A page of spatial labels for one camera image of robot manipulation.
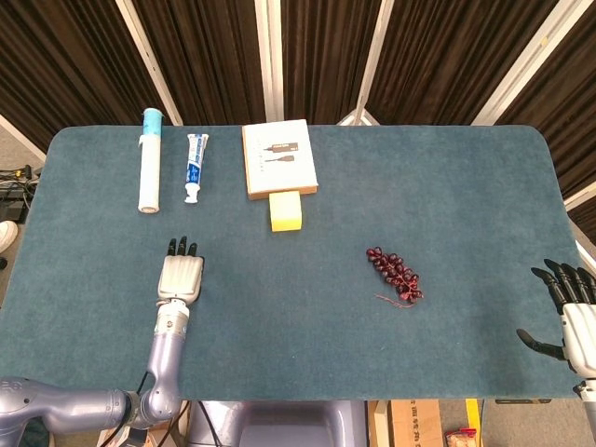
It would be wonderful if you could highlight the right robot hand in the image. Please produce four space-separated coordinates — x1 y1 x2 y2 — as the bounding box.
516 258 596 376

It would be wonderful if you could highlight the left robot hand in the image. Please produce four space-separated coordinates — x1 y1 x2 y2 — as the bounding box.
156 236 207 306

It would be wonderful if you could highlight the lilac robot base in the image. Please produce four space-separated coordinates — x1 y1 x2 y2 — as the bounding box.
188 400 369 447

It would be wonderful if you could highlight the blue white toothpaste tube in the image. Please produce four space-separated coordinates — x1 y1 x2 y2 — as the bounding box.
183 133 210 205

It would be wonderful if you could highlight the white plastic tube teal end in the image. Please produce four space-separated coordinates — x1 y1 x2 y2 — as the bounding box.
137 108 165 215

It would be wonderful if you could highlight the yellow cube block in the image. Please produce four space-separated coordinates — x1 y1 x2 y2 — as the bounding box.
268 190 305 233

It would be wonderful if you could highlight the yellow strip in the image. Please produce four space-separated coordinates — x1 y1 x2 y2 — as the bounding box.
465 399 483 435

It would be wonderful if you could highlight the blue felt table mat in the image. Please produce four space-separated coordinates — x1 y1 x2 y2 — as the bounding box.
0 124 583 402

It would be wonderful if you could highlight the flat white cardboard box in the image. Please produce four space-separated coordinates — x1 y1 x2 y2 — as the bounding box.
241 118 320 201

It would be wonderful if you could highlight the red snack packet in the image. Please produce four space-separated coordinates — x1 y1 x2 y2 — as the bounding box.
444 427 480 447

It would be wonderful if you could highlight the colourful printed carton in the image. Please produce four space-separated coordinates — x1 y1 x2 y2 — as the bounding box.
96 426 162 447

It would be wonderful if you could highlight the red artificial grape bunch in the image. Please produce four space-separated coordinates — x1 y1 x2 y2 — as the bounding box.
365 247 425 309

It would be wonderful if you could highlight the brown cardboard box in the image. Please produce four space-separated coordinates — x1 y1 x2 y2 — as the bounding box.
388 399 443 447

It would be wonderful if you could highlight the dark brown curtain panel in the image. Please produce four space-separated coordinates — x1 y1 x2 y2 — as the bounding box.
0 0 174 153
132 0 272 126
496 0 596 199
366 0 559 126
281 0 384 126

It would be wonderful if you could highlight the black cable bundle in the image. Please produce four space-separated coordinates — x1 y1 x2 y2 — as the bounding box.
0 165 44 223

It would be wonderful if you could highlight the white partition frame post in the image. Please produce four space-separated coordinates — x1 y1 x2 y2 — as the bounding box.
254 0 285 124
335 0 397 127
115 0 183 127
470 0 575 127
0 114 47 164

